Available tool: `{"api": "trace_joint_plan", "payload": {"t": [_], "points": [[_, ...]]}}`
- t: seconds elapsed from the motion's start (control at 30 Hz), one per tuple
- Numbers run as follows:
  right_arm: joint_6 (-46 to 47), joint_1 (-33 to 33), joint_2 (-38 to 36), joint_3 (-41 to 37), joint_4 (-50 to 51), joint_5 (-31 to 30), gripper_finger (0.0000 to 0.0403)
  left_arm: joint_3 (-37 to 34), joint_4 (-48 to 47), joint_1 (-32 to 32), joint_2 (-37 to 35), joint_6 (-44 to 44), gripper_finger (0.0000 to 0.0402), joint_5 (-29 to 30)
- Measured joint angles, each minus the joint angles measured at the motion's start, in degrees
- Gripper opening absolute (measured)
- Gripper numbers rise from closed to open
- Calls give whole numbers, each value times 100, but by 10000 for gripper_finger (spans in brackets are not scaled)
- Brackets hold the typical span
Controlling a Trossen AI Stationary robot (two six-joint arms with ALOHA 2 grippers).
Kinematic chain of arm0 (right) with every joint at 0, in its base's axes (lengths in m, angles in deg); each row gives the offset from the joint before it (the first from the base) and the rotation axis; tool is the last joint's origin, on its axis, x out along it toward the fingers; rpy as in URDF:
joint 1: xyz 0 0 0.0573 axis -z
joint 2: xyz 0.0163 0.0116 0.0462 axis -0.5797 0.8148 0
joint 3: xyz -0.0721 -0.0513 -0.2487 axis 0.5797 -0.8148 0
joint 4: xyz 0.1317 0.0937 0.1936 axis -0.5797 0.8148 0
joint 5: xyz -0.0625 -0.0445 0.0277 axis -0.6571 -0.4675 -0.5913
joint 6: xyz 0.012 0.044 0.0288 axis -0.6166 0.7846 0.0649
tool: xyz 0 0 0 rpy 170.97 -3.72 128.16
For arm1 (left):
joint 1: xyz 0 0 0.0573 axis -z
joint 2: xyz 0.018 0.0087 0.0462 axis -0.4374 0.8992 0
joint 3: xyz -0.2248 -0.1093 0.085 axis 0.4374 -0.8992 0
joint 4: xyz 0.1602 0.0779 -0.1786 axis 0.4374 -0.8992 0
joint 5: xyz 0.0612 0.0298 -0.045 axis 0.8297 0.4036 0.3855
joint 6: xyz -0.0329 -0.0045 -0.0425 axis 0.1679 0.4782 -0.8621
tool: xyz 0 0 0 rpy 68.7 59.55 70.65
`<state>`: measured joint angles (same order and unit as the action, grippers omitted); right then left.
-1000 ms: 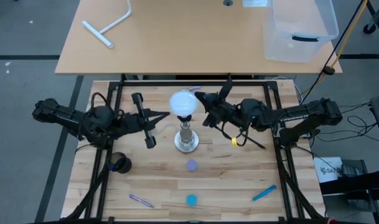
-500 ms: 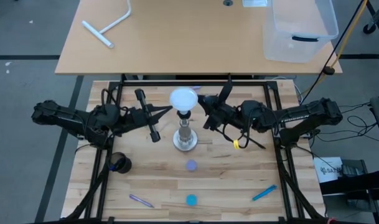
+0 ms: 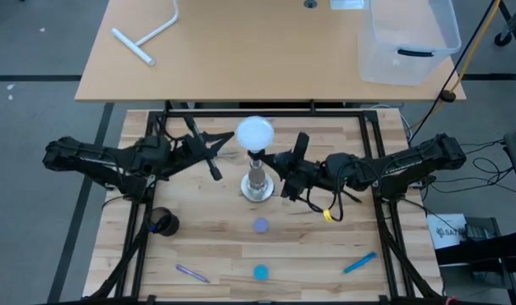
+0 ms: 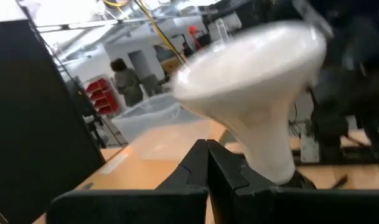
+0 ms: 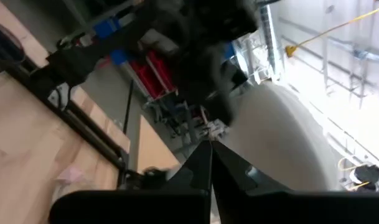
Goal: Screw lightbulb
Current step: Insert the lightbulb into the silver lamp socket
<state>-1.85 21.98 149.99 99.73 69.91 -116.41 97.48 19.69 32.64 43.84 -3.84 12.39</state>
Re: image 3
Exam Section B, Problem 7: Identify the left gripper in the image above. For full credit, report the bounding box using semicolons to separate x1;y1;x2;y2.
171;114;236;182

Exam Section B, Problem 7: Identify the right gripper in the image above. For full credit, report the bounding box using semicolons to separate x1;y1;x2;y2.
251;131;327;202

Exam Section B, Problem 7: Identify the silver lamp stand black socket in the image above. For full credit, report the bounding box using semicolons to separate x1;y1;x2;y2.
239;148;276;204

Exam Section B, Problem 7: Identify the white lightbulb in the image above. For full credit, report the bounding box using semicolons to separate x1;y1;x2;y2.
235;115;276;154

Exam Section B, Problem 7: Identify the purple candle jar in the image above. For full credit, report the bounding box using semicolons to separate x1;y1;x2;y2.
253;217;271;235

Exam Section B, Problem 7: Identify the tan wooden desk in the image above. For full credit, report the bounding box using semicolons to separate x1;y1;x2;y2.
74;0;468;103

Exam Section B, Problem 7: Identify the black cylinder cup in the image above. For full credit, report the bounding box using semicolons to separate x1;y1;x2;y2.
148;206;180;237

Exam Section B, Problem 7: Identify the blue candle glass jar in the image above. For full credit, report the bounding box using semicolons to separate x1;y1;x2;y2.
252;263;270;282

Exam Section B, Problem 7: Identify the white pipe stand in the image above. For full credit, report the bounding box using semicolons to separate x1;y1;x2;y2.
111;0;181;67

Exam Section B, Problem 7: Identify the blue pen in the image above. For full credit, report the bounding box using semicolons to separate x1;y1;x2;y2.
343;251;379;275

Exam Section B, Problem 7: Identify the purple pen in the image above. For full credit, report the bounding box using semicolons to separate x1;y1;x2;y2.
175;263;211;284

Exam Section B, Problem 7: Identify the white printed box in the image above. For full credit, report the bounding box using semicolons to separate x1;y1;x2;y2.
426;213;469;250

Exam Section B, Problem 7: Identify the clear plastic bin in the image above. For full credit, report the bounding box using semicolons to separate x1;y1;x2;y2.
358;0;462;86

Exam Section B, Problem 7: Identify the dark grey box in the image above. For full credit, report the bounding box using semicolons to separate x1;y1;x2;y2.
464;216;502;243

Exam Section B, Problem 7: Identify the black beam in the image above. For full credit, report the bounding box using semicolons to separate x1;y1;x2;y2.
434;230;516;273

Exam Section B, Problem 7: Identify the black caster leg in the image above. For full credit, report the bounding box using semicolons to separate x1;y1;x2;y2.
493;0;516;47

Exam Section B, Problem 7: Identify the black aluminium frame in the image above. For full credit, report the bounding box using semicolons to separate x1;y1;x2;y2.
87;100;445;305

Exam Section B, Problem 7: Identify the black cable clamp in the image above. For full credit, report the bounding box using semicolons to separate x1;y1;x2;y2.
438;88;458;104

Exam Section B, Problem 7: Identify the black floor cable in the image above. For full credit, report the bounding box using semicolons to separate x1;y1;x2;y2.
422;138;516;197

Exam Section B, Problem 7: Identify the black hanging cable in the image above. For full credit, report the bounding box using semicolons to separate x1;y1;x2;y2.
408;0;498;147

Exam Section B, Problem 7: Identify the yellow cable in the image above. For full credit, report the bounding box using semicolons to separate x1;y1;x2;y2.
450;0;502;92

